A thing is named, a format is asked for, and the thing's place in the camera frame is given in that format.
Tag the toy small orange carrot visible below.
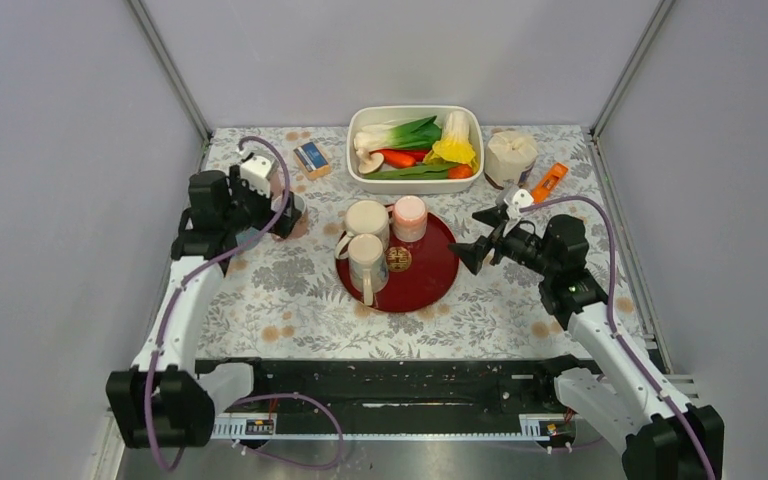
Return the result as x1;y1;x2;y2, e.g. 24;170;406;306
447;164;474;180

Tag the toy napa cabbage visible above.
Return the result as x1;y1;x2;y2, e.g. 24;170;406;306
423;111;478;170

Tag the red round tray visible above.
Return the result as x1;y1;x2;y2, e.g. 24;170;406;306
368;213;460;313

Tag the cream mug blue dragon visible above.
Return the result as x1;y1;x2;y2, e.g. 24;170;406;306
347;234;389;306

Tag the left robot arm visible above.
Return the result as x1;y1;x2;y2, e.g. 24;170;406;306
106;157;302;449

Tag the toy red chili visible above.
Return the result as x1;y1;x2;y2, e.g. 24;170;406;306
401;150;429;163

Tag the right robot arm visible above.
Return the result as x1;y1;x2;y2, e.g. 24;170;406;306
449;205;724;479

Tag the wrapped toilet paper roll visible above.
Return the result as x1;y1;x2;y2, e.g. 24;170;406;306
484;131;538;190

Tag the blue glazed mug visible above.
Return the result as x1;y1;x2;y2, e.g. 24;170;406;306
235;228;262;251

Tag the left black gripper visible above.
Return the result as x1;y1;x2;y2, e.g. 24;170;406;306
224;166;302;238

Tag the white slotted cable duct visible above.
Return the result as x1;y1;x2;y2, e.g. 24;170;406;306
210;413;552;442

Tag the left aluminium frame post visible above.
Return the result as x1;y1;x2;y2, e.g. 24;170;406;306
124;0;212;145

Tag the white mug with rose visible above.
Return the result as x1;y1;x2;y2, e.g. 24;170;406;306
334;200;390;260

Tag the right aluminium frame post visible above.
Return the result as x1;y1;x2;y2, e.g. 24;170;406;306
590;0;677;140

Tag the white rectangular dish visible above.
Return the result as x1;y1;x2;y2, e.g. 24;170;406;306
346;105;485;195

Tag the floral tablecloth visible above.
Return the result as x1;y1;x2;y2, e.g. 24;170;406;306
197;125;609;360

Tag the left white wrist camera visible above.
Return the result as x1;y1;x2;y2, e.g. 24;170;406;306
238;150;278;198

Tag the yellow sponge blue label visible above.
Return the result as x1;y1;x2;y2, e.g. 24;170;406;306
293;141;332;180

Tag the pink mug at back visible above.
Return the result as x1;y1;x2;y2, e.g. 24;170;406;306
388;195;428;243

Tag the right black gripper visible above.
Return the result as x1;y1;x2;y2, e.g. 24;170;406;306
447;205;558;278

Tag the pink square mug front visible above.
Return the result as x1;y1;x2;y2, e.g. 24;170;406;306
270;192;307;240

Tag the toy bok choy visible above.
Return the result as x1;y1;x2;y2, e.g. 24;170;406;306
353;116;442;152

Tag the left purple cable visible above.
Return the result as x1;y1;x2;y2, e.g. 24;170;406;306
144;136;346;473

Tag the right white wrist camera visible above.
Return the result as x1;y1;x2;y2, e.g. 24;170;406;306
496;185;534;221

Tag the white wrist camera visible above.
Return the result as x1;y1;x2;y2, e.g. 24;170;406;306
238;150;278;198
496;185;534;221

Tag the pink faceted mug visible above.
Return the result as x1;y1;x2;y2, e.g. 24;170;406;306
270;164;285;201

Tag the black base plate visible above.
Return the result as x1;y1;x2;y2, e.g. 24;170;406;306
195;355;601;433

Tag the aluminium frame post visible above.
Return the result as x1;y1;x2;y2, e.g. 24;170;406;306
124;0;212;145
590;0;677;140

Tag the toy mushroom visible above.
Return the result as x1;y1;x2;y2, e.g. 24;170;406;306
356;149;385;175

